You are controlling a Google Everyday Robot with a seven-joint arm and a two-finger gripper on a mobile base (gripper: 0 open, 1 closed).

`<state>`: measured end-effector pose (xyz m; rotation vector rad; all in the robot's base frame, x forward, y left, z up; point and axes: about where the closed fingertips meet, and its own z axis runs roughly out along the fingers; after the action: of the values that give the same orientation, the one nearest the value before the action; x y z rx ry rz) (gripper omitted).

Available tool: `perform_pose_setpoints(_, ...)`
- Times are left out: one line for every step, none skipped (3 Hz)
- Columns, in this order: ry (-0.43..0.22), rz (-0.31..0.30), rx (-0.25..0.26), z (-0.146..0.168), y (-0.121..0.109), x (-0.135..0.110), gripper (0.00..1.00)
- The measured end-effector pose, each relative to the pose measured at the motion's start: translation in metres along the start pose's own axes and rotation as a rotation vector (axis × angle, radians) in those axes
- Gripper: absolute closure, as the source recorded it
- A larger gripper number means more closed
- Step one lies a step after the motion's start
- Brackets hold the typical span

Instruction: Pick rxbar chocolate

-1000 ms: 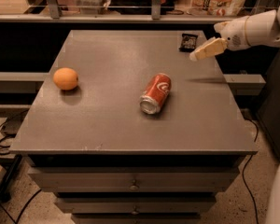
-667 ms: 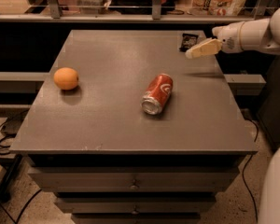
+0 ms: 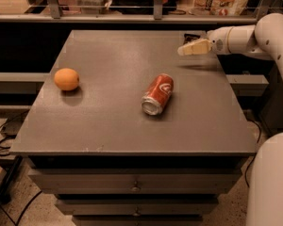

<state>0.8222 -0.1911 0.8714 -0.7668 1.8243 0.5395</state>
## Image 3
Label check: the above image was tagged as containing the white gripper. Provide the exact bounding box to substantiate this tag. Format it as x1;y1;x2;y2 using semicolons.
177;26;232;56

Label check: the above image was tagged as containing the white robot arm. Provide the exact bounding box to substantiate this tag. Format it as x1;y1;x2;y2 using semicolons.
177;13;283;226

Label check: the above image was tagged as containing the red soda can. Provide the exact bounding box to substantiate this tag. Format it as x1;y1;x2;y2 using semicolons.
141;73;174;116

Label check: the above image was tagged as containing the black bag behind glass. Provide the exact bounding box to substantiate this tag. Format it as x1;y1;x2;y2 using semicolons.
109;0;179;15

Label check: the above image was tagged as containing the grey drawer cabinet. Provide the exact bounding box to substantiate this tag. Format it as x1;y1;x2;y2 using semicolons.
11;31;257;226

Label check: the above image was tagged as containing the orange fruit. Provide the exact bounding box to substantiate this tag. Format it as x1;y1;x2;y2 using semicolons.
54;68;79;91

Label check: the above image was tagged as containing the round metal drawer knob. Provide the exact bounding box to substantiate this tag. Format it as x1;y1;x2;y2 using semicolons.
131;182;141;192

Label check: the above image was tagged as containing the lower metal drawer knob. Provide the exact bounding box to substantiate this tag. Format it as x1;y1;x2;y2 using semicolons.
132;207;141;217

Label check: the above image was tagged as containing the black floor cable right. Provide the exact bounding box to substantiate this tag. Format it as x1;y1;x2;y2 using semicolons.
243;120;262;188

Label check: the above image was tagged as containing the metal railing frame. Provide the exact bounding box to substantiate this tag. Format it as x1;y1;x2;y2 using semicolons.
0;0;283;24

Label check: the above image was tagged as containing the black floor cables left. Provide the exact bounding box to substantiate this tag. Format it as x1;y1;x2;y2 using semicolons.
0;110;43;226

